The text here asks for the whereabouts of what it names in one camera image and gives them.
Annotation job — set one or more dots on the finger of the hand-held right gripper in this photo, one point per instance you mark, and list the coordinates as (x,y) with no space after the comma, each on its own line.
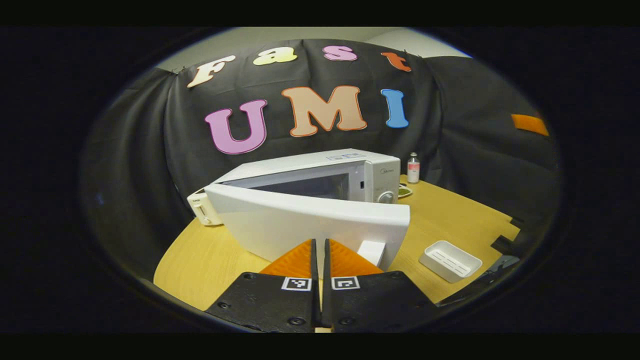
(529,124)

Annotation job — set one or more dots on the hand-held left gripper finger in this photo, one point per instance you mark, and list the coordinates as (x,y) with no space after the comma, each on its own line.
(326,300)
(315,300)

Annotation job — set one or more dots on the white microwave oven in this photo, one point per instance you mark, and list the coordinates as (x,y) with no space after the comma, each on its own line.
(300,220)

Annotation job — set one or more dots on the white rectangular tray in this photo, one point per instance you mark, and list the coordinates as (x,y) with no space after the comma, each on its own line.
(450,260)

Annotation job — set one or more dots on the black backdrop cloth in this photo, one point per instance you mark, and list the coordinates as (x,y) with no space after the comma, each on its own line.
(475,125)

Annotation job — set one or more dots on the small pink label bottle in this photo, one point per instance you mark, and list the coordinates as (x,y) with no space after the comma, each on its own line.
(413,170)

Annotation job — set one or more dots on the white divided condiment dish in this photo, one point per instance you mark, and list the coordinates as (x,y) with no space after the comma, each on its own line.
(404,190)

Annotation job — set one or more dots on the white toaster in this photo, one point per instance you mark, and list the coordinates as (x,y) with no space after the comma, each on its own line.
(202,210)

